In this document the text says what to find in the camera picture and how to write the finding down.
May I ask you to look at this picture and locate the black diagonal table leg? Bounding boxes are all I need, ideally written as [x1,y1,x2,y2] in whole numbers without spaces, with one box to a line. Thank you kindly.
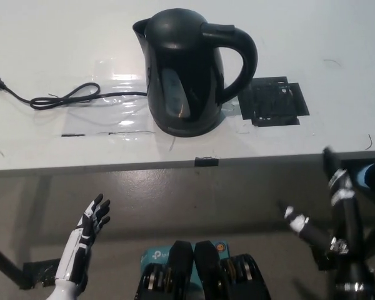
[0,239,24,289]

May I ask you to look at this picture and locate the teal router box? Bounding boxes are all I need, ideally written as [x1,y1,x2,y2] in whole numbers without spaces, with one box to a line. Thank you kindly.
[139,239,231,284]

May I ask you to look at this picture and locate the black electric kettle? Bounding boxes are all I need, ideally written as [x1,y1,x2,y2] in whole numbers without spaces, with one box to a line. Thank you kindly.
[132,9,259,138]

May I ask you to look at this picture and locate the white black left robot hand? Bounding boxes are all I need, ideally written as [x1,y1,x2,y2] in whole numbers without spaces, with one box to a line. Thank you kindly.
[54,192,111,284]

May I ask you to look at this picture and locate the black floor tape patch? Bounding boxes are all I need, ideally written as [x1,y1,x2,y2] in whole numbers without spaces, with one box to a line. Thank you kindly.
[311,242,340,272]
[21,259,89,291]

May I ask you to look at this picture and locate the clear plastic tape sheet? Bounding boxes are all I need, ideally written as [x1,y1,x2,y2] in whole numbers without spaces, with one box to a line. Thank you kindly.
[61,56,159,138]

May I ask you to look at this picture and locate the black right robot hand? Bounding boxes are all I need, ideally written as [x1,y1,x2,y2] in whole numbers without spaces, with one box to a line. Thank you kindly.
[278,146,367,267]

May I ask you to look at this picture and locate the small black tape strip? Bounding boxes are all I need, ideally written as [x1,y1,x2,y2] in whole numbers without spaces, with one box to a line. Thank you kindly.
[194,157,220,167]

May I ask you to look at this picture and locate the blue object under table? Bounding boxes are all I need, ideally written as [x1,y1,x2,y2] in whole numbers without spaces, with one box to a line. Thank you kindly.
[358,163,375,192]

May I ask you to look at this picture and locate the black power cord with plug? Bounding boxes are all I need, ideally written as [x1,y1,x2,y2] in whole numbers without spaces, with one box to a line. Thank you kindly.
[0,74,149,110]

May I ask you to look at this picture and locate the black round kettle base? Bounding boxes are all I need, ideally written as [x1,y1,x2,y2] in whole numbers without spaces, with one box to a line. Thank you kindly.
[156,122,223,138]

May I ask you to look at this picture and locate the black robot body blocks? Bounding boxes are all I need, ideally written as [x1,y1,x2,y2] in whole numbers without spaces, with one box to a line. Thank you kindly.
[132,239,273,300]

